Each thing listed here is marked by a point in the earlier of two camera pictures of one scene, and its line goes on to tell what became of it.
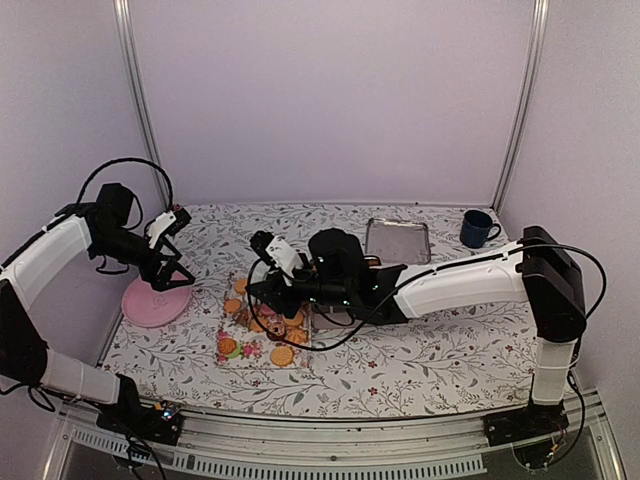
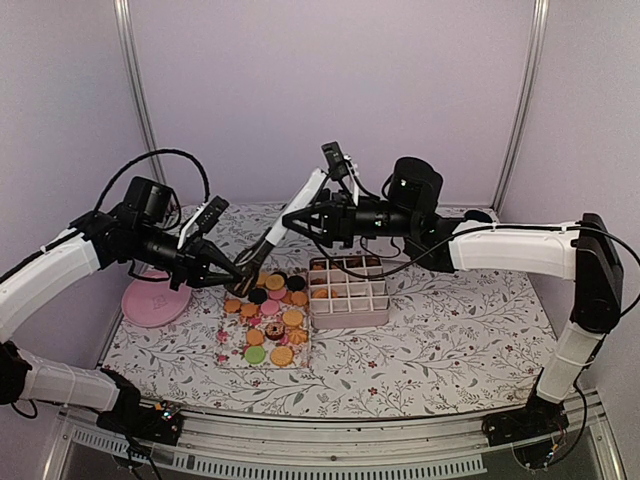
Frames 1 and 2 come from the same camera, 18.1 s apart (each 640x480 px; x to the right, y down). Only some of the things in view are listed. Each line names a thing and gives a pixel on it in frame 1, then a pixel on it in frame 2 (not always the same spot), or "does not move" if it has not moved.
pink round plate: [149, 308] does not move
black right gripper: [274, 294] -> [337, 221]
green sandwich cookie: [235, 353] -> [255, 354]
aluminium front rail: [449, 445] does not move
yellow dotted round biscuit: [282, 356] does not move
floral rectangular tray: [243, 344] does not move
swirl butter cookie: [227, 345] -> [298, 336]
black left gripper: [160, 279] -> [189, 265]
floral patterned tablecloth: [441, 365] does not move
